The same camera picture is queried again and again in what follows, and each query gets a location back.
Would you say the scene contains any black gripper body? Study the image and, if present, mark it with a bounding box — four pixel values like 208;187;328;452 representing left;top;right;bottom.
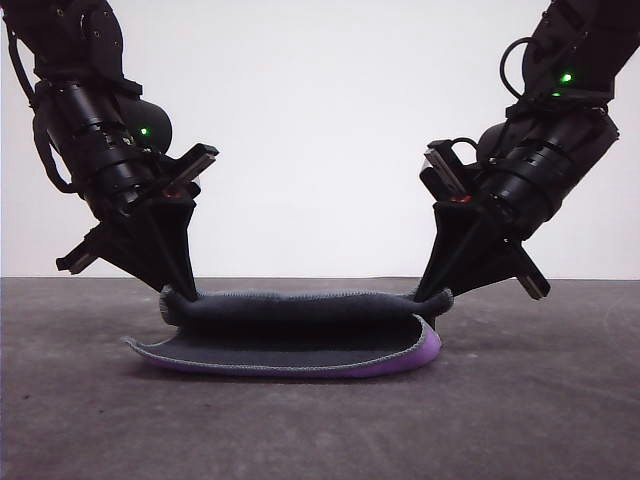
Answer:
418;140;621;302
32;81;220;276

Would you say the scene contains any grey table cloth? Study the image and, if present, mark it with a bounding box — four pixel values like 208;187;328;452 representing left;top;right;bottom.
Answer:
0;275;640;480

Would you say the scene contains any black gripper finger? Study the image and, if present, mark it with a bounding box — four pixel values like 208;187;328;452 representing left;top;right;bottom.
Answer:
146;198;199;302
424;216;522;301
413;202;480;300
98;203;177;294

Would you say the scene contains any purple towel with grey hem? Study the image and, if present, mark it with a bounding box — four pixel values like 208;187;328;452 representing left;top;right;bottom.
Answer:
119;287;456;379

